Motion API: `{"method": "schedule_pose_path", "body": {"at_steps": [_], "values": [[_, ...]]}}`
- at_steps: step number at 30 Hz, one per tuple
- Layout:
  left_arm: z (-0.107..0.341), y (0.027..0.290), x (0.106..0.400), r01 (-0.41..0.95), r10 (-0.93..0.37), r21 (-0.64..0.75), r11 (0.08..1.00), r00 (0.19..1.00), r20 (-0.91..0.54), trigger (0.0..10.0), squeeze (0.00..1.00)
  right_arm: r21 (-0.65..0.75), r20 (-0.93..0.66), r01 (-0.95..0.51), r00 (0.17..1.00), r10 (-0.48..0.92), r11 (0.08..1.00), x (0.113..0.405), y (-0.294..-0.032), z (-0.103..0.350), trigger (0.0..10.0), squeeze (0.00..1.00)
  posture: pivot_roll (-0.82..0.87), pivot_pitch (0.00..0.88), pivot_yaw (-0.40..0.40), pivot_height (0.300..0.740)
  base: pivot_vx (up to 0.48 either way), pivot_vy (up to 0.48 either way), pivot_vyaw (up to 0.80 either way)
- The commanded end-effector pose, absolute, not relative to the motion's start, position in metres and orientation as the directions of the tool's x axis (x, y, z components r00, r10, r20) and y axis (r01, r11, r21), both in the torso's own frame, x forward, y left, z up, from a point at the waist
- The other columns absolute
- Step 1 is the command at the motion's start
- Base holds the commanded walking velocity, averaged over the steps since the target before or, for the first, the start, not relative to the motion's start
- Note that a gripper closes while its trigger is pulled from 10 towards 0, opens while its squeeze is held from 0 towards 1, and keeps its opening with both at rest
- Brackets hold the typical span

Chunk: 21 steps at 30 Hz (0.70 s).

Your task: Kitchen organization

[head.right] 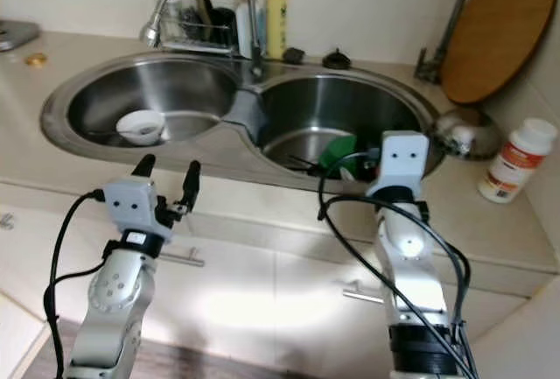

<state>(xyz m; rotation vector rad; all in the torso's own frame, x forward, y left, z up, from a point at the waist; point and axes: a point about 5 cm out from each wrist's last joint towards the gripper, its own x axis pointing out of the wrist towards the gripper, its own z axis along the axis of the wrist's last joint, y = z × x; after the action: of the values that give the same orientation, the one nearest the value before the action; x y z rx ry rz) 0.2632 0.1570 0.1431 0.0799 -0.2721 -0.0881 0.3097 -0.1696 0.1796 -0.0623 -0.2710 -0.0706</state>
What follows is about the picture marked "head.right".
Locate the cream sink base cabinet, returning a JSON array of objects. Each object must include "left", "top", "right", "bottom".
[{"left": 0, "top": 182, "right": 526, "bottom": 379}]

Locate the grey dishcloth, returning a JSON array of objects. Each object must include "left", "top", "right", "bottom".
[{"left": 221, "top": 88, "right": 268, "bottom": 135}]

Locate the white plastic bottle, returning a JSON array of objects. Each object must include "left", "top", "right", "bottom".
[{"left": 236, "top": 0, "right": 256, "bottom": 58}]

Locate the black sink plug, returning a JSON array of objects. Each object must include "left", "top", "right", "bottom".
[{"left": 321, "top": 47, "right": 352, "bottom": 70}]

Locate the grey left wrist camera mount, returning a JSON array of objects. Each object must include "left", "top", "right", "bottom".
[{"left": 103, "top": 176, "right": 164, "bottom": 242}]

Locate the white bottle orange label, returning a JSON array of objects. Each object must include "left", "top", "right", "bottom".
[{"left": 479, "top": 117, "right": 558, "bottom": 204}]

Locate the wire sink caddy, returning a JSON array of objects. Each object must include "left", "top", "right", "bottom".
[{"left": 159, "top": 0, "right": 239, "bottom": 52}]

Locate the yellow detergent bottle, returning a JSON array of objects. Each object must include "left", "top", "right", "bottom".
[{"left": 265, "top": 0, "right": 294, "bottom": 59}]

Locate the round wooden cutting board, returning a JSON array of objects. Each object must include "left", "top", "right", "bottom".
[{"left": 440, "top": 0, "right": 560, "bottom": 105}]

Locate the small plain white bowl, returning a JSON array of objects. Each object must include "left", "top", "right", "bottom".
[{"left": 116, "top": 109, "right": 167, "bottom": 146}]

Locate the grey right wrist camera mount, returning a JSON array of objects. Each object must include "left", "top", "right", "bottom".
[{"left": 367, "top": 131, "right": 430, "bottom": 198}]

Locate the steel gooseneck spray faucet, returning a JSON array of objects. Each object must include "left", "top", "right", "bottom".
[{"left": 145, "top": 0, "right": 268, "bottom": 81}]

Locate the black chopstick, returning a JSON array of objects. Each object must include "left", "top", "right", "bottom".
[{"left": 284, "top": 156, "right": 325, "bottom": 174}]

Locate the dark scrub sponge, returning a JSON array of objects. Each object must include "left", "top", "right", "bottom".
[{"left": 197, "top": 0, "right": 215, "bottom": 40}]

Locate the slender grey steel tap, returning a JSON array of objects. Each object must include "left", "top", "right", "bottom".
[{"left": 416, "top": 0, "right": 478, "bottom": 84}]

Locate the grey appliance base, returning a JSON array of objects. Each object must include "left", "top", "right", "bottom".
[{"left": 0, "top": 18, "right": 40, "bottom": 52}]

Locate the steel wool scourer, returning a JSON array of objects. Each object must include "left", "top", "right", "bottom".
[{"left": 179, "top": 7, "right": 202, "bottom": 34}]

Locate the stainless steel double sink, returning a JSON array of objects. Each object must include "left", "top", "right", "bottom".
[{"left": 42, "top": 49, "right": 447, "bottom": 192}]

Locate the green plastic dish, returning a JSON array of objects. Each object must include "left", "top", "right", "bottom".
[{"left": 319, "top": 134, "right": 358, "bottom": 179}]

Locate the small black block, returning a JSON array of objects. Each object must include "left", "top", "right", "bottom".
[{"left": 283, "top": 46, "right": 306, "bottom": 65}]

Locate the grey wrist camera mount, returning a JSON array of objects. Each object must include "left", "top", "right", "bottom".
[
  {"left": 103, "top": 176, "right": 164, "bottom": 242},
  {"left": 367, "top": 131, "right": 430, "bottom": 198}
]

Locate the shiny steel bowl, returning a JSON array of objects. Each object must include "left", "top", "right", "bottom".
[{"left": 430, "top": 108, "right": 504, "bottom": 159}]

